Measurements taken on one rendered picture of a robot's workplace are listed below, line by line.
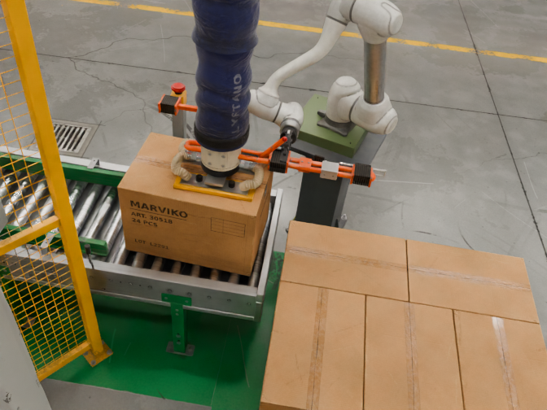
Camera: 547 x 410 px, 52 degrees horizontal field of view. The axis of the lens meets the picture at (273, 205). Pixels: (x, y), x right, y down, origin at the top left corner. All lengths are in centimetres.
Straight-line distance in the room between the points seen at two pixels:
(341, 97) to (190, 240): 107
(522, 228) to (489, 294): 135
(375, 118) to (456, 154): 180
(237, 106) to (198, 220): 55
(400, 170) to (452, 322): 178
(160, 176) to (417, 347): 132
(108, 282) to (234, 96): 106
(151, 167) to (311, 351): 104
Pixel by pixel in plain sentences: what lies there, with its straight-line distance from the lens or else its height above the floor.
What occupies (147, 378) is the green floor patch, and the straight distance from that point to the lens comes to 294.
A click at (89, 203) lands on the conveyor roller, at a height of 55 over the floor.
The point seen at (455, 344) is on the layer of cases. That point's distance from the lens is 260.
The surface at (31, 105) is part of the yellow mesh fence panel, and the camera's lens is 192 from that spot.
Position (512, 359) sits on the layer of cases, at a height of 54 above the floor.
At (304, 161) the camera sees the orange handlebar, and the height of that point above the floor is 109.
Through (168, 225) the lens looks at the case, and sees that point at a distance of 247.
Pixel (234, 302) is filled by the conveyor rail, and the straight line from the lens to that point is 253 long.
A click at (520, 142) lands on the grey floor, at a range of 492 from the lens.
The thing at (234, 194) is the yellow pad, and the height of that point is 97.
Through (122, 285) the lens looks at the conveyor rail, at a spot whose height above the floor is 50.
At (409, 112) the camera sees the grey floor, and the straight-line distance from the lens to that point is 484.
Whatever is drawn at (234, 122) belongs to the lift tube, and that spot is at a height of 129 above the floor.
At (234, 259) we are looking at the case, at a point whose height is 64.
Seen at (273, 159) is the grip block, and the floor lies 110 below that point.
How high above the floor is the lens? 257
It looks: 44 degrees down
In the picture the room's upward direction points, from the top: 7 degrees clockwise
